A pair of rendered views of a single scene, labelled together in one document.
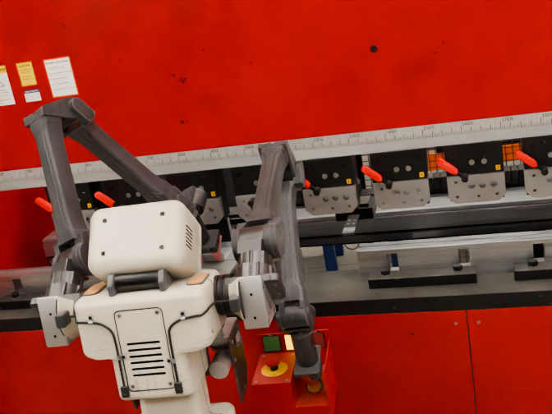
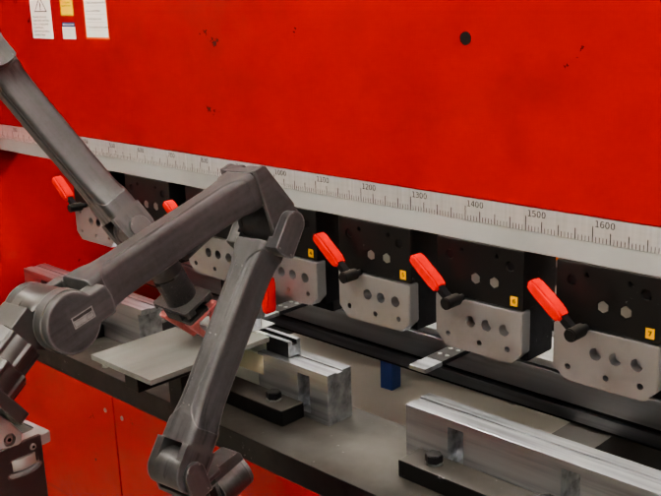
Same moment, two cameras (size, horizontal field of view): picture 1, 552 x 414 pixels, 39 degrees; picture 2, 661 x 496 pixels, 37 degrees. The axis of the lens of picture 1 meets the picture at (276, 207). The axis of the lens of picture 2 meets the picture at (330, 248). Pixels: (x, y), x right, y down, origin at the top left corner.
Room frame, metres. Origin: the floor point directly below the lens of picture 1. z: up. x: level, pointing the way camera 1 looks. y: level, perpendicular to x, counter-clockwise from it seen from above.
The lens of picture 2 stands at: (0.78, -0.80, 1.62)
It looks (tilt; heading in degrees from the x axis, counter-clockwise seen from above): 15 degrees down; 29
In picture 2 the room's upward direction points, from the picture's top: 2 degrees counter-clockwise
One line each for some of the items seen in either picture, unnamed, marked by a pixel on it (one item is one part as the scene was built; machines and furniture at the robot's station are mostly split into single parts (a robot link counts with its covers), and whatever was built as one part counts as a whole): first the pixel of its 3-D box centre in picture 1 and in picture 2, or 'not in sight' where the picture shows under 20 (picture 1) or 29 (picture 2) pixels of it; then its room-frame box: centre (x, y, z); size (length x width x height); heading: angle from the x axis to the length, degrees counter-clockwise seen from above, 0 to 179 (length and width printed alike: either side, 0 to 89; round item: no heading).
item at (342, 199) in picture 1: (330, 181); (390, 268); (2.12, -0.16, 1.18); 0.15 x 0.09 x 0.17; 74
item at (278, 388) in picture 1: (293, 375); not in sight; (1.84, 0.03, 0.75); 0.20 x 0.16 x 0.18; 78
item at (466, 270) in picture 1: (421, 277); (487, 493); (2.00, -0.37, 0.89); 0.30 x 0.05 x 0.03; 74
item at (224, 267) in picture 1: (204, 270); (181, 347); (2.08, 0.24, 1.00); 0.26 x 0.18 x 0.01; 164
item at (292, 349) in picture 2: not in sight; (258, 335); (2.22, 0.16, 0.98); 0.20 x 0.03 x 0.03; 74
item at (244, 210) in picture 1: (263, 188); (303, 247); (2.18, 0.03, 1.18); 0.15 x 0.09 x 0.17; 74
